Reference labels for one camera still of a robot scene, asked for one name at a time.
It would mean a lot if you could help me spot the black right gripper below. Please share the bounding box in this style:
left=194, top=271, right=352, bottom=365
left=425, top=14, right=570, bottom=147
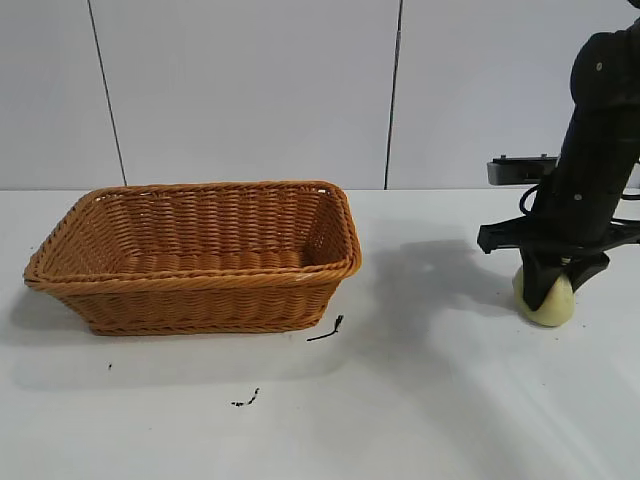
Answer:
left=477, top=179, right=640, bottom=312

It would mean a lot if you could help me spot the pale yellow egg yolk pastry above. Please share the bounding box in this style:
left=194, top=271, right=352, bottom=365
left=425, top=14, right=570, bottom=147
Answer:
left=512, top=267, right=576, bottom=329

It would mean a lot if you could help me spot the brown wicker rectangular basket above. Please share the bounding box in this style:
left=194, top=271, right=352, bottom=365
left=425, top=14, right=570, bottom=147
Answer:
left=22, top=180, right=363, bottom=337

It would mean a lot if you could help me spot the small black debris strip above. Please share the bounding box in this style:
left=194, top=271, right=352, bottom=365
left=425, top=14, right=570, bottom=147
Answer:
left=306, top=314, right=346, bottom=344

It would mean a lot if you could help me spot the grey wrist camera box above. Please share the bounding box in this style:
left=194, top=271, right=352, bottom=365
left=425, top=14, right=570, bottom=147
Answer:
left=486, top=154, right=560, bottom=185

